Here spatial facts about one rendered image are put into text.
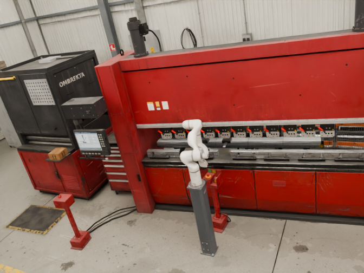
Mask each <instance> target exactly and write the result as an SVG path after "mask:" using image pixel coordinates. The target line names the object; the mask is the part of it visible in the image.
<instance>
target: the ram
mask: <svg viewBox="0 0 364 273"><path fill-rule="evenodd" d="M123 76H124V79H125V83H126V87H127V91H128V95H129V99H130V102H131V106H132V110H133V114H134V118H135V122H136V124H137V125H139V124H177V123H183V122H184V121H185V120H196V119H198V120H201V121H202V122H233V121H270V120H308V119H345V118H364V48H354V49H344V50H333V51H322V52H315V53H305V54H294V55H283V56H272V57H261V58H250V59H244V60H233V61H223V62H211V63H201V64H190V65H184V66H173V67H162V68H151V69H140V70H130V71H125V72H123ZM162 101H167V102H168V107H169V109H163V106H162V103H161V102H162ZM147 102H153V106H154V110H149V109H148V105H147ZM155 102H159V105H160V110H157V106H156V104H155ZM352 123H364V121H323V122H282V123H241V124H220V125H203V126H202V127H216V126H261V125H307V124H352Z"/></svg>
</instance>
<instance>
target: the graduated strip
mask: <svg viewBox="0 0 364 273"><path fill-rule="evenodd" d="M323 121H364V118H345V119H308V120H270V121H233V122H202V123H203V125H220V124H261V123H282V122H323ZM178 125H182V123H159V124H139V125H136V126H178Z"/></svg>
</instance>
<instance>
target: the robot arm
mask: <svg viewBox="0 0 364 273"><path fill-rule="evenodd" d="M182 126H183V128H184V129H192V131H190V132H189V134H188V137H187V142H188V144H189V146H191V147H192V148H193V150H192V151H183V152H181V154H180V159H181V161H182V162H183V163H184V164H185V165H186V166H187V167H188V170H189V174H190V179H191V181H190V182H189V184H188V186H189V187H190V188H192V189H199V188H201V187H203V186H204V185H205V180H203V179H202V178H201V175H200V169H199V165H200V167H203V168H204V169H205V170H206V169H207V167H208V163H207V161H206V160H205V159H207V158H209V152H208V149H207V147H206V146H205V145H204V144H203V143H202V140H201V134H200V130H201V128H202V126H203V123H202V121H201V120H198V119H196V120H185V121H184V122H183V123H182ZM198 147H200V148H202V149H203V151H204V152H202V151H201V150H200V149H199V148H198ZM194 161H198V162H199V165H198V164H197V163H195V162H194Z"/></svg>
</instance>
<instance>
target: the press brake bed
mask: <svg viewBox="0 0 364 273"><path fill-rule="evenodd" d="M143 166H144V169H145V173H146V177H147V181H148V185H149V189H150V192H151V195H152V197H153V199H154V201H155V203H156V205H155V207H154V208H155V210H169V211H181V212H194V211H193V206H192V201H191V196H190V190H189V189H187V186H188V185H189V182H190V181H191V179H190V174H189V169H188V167H187V166H186V165H175V164H143ZM207 168H210V169H214V170H221V173H222V180H223V182H222V183H221V185H220V186H219V188H218V189H217V192H218V193H219V201H220V202H219V207H220V212H221V213H224V214H227V215H231V216H244V217H259V218H273V219H285V220H300V221H309V222H321V223H335V224H347V225H361V226H364V168H326V167H276V166H225V165H208V167H207ZM273 181H285V187H280V186H273ZM206 189H207V195H208V199H209V205H210V211H211V214H215V207H214V203H213V197H212V191H211V187H206Z"/></svg>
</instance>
